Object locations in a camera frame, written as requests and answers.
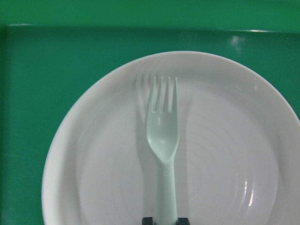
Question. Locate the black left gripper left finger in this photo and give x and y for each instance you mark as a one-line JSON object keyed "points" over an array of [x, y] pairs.
{"points": [[148, 221]]}

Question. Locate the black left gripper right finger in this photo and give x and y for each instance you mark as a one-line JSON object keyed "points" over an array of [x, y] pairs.
{"points": [[182, 221]]}

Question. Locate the pale green plastic fork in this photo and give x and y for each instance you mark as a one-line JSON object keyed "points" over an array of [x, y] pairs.
{"points": [[162, 132]]}

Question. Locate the white round plate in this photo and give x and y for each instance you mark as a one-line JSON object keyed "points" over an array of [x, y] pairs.
{"points": [[238, 160]]}

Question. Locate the green plastic tray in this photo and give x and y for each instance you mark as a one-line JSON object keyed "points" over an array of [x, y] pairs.
{"points": [[52, 51]]}

